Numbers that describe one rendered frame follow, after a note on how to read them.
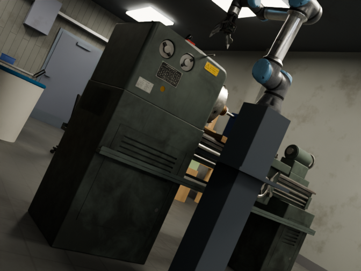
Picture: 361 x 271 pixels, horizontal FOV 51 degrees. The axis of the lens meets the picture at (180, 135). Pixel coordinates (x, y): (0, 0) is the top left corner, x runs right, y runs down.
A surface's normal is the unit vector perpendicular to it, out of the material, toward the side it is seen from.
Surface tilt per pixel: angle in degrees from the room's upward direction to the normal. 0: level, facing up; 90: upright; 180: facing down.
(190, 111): 90
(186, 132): 90
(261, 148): 90
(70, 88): 90
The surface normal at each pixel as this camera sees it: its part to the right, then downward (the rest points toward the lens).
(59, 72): 0.50, 0.19
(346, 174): -0.76, -0.37
